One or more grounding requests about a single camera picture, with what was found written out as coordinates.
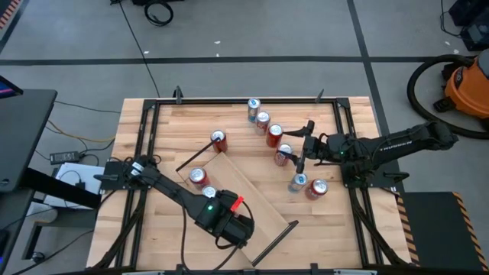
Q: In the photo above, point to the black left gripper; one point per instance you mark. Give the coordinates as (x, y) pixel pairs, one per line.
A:
(237, 229)

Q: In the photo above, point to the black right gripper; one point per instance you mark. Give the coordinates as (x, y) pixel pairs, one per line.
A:
(319, 149)

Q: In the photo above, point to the red Coca-Cola Star Wars can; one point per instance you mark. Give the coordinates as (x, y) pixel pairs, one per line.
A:
(282, 148)

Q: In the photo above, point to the red Coca-Cola Zero Sugar can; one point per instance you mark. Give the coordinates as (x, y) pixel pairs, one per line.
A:
(274, 133)

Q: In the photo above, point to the blue silver Red Bull can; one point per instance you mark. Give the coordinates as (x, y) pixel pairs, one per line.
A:
(298, 181)
(253, 109)

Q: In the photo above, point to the red cherry Coca-Cola Zero can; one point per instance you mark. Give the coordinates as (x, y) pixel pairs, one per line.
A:
(317, 188)

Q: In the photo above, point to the wooden shelf with black legs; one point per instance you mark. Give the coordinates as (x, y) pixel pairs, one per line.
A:
(237, 179)

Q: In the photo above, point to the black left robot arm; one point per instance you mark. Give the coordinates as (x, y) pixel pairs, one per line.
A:
(168, 187)

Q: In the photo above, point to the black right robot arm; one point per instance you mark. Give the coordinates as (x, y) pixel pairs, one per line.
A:
(401, 143)

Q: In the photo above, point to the black table clamp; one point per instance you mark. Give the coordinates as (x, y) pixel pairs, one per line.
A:
(180, 269)
(313, 268)
(178, 95)
(319, 96)

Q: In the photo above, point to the black mat with hazard stripes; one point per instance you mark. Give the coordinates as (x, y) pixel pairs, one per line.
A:
(439, 229)

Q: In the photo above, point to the white paper sheet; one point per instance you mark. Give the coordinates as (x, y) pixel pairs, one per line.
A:
(72, 175)

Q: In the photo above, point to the black desk foot beam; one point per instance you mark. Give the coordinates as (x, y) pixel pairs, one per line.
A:
(57, 187)

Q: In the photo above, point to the black power adapter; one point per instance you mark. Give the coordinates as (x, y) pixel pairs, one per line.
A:
(65, 157)

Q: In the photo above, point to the black equipment case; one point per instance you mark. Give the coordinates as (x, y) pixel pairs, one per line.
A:
(473, 30)

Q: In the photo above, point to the black desk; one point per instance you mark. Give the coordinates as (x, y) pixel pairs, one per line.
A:
(23, 137)

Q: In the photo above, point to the dark monitor screen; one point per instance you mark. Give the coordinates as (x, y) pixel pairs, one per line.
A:
(7, 88)

